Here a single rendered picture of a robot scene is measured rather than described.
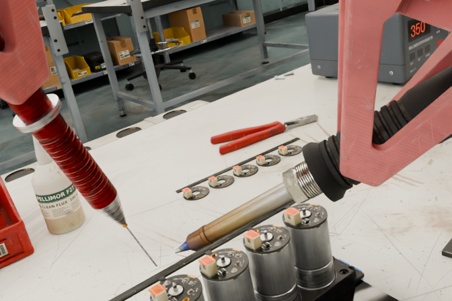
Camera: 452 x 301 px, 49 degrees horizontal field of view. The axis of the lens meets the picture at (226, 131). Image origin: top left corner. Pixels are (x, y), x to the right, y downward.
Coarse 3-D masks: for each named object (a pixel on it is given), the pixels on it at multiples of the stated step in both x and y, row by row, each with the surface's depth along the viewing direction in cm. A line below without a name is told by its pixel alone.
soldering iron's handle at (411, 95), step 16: (432, 80) 17; (448, 80) 16; (416, 96) 17; (432, 96) 17; (384, 112) 17; (400, 112) 17; (416, 112) 17; (384, 128) 17; (400, 128) 17; (320, 144) 19; (336, 144) 18; (320, 160) 18; (336, 160) 18; (320, 176) 18; (336, 176) 18; (336, 192) 18
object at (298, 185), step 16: (288, 176) 19; (304, 176) 19; (272, 192) 20; (288, 192) 19; (304, 192) 19; (320, 192) 19; (240, 208) 20; (256, 208) 20; (272, 208) 20; (208, 224) 21; (224, 224) 20; (240, 224) 20; (192, 240) 21; (208, 240) 21
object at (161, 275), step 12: (288, 204) 29; (264, 216) 28; (240, 228) 27; (252, 228) 27; (228, 240) 27; (204, 252) 26; (180, 264) 25; (156, 276) 25; (132, 288) 24; (144, 288) 24; (108, 300) 24; (120, 300) 23
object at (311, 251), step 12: (288, 228) 27; (312, 228) 26; (324, 228) 27; (300, 240) 27; (312, 240) 27; (324, 240) 27; (300, 252) 27; (312, 252) 27; (324, 252) 27; (300, 264) 27; (312, 264) 27; (324, 264) 27; (300, 276) 28; (312, 276) 27; (324, 276) 28; (312, 288) 28
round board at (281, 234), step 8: (272, 224) 27; (272, 232) 26; (280, 232) 26; (288, 232) 26; (272, 240) 26; (280, 240) 26; (288, 240) 26; (248, 248) 26; (264, 248) 25; (272, 248) 25; (280, 248) 25
